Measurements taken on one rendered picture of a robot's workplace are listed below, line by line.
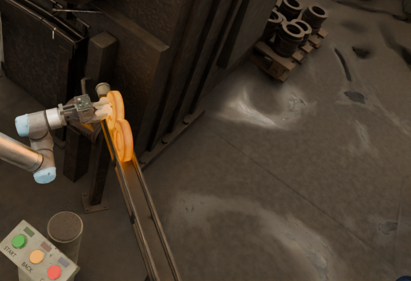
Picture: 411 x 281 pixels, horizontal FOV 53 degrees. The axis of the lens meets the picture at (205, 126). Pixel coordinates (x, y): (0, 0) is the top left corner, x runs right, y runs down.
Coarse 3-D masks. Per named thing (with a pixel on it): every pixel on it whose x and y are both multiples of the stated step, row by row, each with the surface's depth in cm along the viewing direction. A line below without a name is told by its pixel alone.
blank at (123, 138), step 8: (120, 120) 150; (120, 128) 147; (128, 128) 147; (120, 136) 148; (128, 136) 145; (120, 144) 154; (128, 144) 145; (120, 152) 150; (128, 152) 146; (120, 160) 151; (128, 160) 151
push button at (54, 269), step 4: (52, 268) 127; (56, 268) 127; (60, 268) 127; (48, 272) 126; (52, 272) 126; (56, 272) 126; (60, 272) 127; (48, 276) 126; (52, 276) 126; (56, 276) 126
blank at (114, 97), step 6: (108, 96) 161; (114, 96) 155; (120, 96) 156; (114, 102) 154; (120, 102) 155; (114, 108) 155; (120, 108) 154; (114, 114) 155; (120, 114) 155; (108, 120) 163; (114, 120) 156
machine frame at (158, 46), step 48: (96, 0) 176; (144, 0) 164; (192, 0) 161; (240, 0) 201; (48, 48) 208; (144, 48) 171; (192, 48) 195; (48, 96) 232; (96, 96) 207; (144, 96) 187; (192, 96) 246; (96, 144) 232; (144, 144) 225
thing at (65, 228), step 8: (56, 216) 147; (64, 216) 148; (72, 216) 149; (48, 224) 145; (56, 224) 145; (64, 224) 146; (72, 224) 147; (80, 224) 148; (48, 232) 144; (56, 232) 144; (64, 232) 144; (72, 232) 145; (80, 232) 147; (48, 240) 146; (56, 240) 143; (64, 240) 143; (72, 240) 144; (80, 240) 152; (64, 248) 146; (72, 248) 149; (72, 256) 155; (72, 280) 178
